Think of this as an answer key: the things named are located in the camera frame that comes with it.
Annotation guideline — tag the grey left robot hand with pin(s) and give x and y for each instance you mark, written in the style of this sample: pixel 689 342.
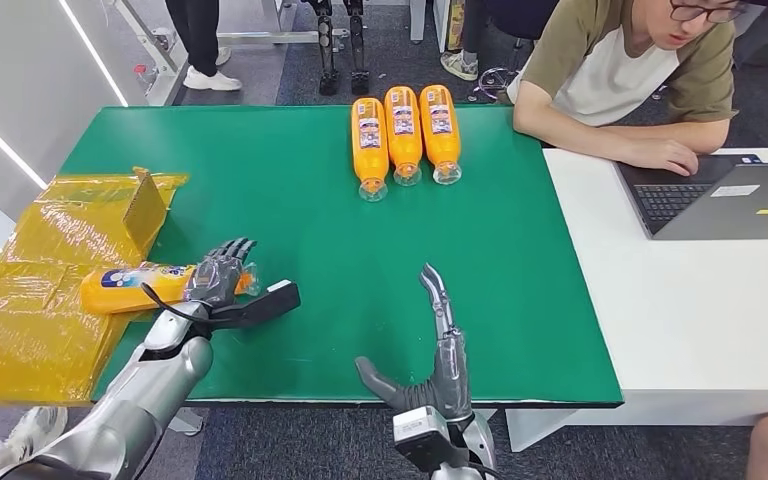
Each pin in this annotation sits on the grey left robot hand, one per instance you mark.
pixel 222 281

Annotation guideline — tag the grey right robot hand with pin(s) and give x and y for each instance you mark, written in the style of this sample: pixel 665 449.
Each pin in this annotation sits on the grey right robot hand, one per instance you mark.
pixel 450 378

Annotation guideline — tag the orange juice bottle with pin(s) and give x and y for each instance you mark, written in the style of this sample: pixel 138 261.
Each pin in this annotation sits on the orange juice bottle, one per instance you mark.
pixel 402 131
pixel 440 128
pixel 126 296
pixel 369 141

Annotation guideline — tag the person's right forearm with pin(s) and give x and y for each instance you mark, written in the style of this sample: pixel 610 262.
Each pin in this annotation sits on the person's right forearm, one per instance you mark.
pixel 569 134

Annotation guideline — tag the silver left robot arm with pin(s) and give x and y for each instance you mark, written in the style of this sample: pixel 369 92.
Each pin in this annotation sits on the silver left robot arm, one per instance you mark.
pixel 132 404

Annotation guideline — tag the person's left forearm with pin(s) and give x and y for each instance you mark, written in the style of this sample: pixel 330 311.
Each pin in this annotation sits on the person's left forearm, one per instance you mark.
pixel 689 136

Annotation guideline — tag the white table leg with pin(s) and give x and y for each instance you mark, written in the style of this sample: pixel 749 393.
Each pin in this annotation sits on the white table leg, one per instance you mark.
pixel 188 420
pixel 543 427

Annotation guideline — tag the yellow taped cardboard box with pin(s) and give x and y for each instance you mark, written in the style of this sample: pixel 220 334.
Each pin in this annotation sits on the yellow taped cardboard box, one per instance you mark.
pixel 33 344

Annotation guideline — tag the red knob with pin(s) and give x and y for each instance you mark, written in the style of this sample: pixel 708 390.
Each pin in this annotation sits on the red knob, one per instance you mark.
pixel 140 70

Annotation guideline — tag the standing person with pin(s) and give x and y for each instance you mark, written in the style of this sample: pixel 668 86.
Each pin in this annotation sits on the standing person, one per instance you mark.
pixel 202 40

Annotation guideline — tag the person's white shoe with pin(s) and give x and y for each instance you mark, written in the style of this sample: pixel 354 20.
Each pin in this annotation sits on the person's white shoe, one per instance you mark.
pixel 26 434

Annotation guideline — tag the black robot leg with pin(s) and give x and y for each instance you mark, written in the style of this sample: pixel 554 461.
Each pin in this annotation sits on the black robot leg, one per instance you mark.
pixel 326 46
pixel 357 46

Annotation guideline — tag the office chair base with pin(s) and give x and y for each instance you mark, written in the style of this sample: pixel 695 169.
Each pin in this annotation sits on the office chair base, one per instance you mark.
pixel 493 85

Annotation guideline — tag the person's right hand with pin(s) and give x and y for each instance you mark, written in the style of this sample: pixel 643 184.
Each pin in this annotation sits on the person's right hand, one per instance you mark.
pixel 663 158

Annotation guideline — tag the person in dark trousers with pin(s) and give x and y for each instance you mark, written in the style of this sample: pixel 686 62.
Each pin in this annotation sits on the person in dark trousers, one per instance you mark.
pixel 460 65

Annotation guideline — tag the grey laptop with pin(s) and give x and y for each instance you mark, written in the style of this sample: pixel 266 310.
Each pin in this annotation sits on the grey laptop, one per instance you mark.
pixel 728 212

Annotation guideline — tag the white furniture leg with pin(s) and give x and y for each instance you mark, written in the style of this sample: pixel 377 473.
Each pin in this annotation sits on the white furniture leg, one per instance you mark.
pixel 440 23
pixel 417 18

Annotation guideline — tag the seated person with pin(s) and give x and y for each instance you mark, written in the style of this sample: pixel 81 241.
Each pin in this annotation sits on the seated person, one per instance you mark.
pixel 609 73

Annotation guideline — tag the orange snack bag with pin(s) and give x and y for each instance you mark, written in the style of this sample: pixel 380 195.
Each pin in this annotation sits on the orange snack bag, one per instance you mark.
pixel 455 23

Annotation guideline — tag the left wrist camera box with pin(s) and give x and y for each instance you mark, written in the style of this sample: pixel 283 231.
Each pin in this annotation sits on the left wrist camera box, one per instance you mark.
pixel 268 306

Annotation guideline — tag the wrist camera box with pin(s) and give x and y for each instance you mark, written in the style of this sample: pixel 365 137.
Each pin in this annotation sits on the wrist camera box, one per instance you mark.
pixel 268 306
pixel 424 437

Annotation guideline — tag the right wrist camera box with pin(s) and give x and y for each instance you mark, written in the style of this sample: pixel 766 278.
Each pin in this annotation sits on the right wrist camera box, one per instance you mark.
pixel 424 437

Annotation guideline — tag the white metal frame stand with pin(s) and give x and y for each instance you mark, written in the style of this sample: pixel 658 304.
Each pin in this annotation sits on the white metal frame stand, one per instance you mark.
pixel 159 76

